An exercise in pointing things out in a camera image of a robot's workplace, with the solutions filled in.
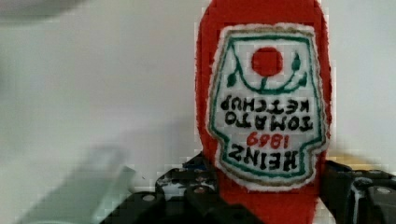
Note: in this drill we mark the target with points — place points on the red plush ketchup bottle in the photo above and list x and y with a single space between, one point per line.
263 100

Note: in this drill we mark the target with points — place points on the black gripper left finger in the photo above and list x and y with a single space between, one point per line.
185 195

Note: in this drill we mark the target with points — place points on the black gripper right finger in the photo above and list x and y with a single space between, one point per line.
358 196

